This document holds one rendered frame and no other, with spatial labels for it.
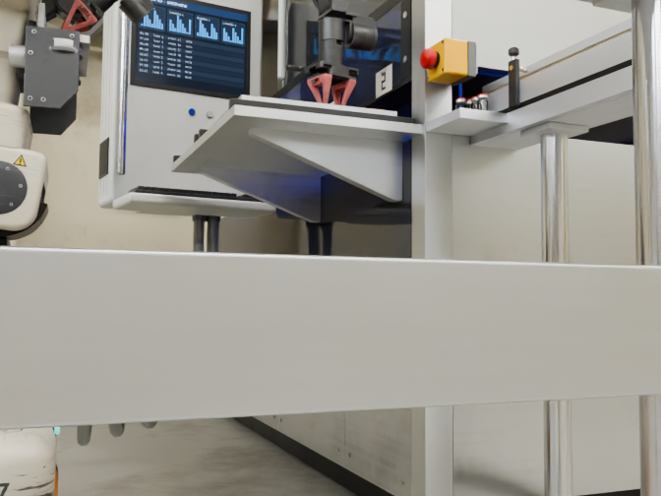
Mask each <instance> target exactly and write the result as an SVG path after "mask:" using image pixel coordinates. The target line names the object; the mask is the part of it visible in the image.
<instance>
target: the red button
mask: <svg viewBox="0 0 661 496"><path fill-rule="evenodd" d="M436 62H437V52H436V50H435V49H431V48H427V49H424V50H423V52H422V54H421V57H420V64H421V67H423V68H424V69H429V70H432V69H433V68H434V67H435V65H436Z"/></svg>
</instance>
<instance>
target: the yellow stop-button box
mask: <svg viewBox="0 0 661 496"><path fill-rule="evenodd" d="M429 48H431V49H435V50H436V52H437V62H436V65H435V67H434V68H433V69H432V70H429V69H428V81H429V82H431V83H438V84H446V85H452V86H458V85H460V84H462V83H464V82H466V81H468V80H470V79H472V78H474V77H476V42H474V41H466V40H460V39H454V38H447V37H445V38H444V39H442V40H440V41H439V42H437V43H436V44H434V45H432V46H431V47H429Z"/></svg>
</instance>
